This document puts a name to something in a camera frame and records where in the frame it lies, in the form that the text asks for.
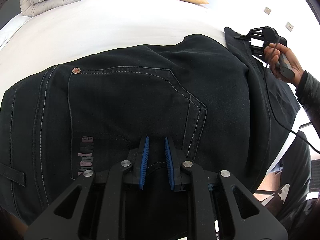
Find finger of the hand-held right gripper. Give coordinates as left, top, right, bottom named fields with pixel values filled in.
left=250, top=44, right=266, bottom=62
left=234, top=26, right=272, bottom=42

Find brown and white object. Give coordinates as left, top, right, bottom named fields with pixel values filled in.
left=265, top=184, right=291, bottom=209

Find person's right hand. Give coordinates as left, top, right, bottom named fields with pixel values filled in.
left=264, top=42, right=304, bottom=88

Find white sheeted bed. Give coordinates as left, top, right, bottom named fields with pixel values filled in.
left=0, top=0, right=312, bottom=175

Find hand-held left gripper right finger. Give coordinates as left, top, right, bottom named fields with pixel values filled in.
left=164, top=137, right=288, bottom=240

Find black cable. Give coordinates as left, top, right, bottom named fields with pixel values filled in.
left=264, top=40, right=320, bottom=154

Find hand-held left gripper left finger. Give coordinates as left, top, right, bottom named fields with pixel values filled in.
left=24, top=136, right=150, bottom=240

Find black denim pants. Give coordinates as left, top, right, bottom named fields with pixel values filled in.
left=0, top=26, right=301, bottom=230

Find person's right forearm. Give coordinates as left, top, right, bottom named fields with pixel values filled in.
left=295, top=70, right=320, bottom=131

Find person's dark trouser leg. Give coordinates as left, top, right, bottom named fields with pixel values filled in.
left=277, top=130, right=313, bottom=233

